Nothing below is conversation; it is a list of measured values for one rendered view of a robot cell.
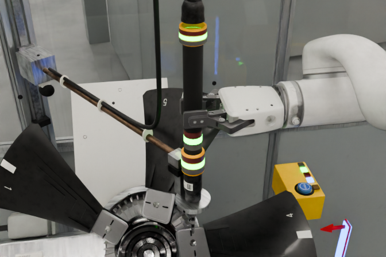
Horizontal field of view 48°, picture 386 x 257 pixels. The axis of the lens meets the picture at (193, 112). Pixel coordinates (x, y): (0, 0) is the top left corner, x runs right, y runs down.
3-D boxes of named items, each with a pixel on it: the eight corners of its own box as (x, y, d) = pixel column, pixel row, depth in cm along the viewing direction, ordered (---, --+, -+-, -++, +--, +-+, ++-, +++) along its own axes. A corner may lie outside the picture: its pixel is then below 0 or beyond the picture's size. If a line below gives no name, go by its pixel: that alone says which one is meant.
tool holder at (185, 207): (161, 197, 87) (159, 158, 82) (186, 181, 92) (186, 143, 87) (192, 220, 82) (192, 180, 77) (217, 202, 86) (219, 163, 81)
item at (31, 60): (18, 76, 124) (12, 48, 119) (41, 69, 128) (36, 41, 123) (35, 88, 117) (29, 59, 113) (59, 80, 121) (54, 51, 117)
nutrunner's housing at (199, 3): (179, 211, 87) (174, -20, 64) (193, 202, 90) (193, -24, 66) (192, 221, 85) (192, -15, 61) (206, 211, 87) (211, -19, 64)
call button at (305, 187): (294, 186, 126) (295, 182, 125) (308, 185, 126) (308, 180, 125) (300, 195, 122) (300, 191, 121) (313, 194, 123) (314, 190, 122)
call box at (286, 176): (270, 190, 139) (273, 163, 134) (300, 186, 141) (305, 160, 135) (287, 226, 126) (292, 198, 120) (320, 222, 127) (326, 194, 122)
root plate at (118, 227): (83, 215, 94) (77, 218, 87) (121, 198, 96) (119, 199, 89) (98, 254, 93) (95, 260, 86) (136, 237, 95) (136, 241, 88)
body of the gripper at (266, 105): (290, 137, 75) (227, 144, 74) (272, 108, 84) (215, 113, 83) (296, 100, 72) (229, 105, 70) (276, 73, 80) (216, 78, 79)
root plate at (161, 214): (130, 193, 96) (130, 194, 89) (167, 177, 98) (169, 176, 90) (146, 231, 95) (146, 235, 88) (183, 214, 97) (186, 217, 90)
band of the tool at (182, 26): (173, 42, 69) (173, 24, 67) (193, 35, 71) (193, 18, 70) (192, 50, 66) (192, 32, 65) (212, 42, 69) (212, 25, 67)
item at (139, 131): (43, 73, 117) (42, 68, 116) (47, 71, 118) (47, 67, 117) (177, 161, 84) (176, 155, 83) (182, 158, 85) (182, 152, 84)
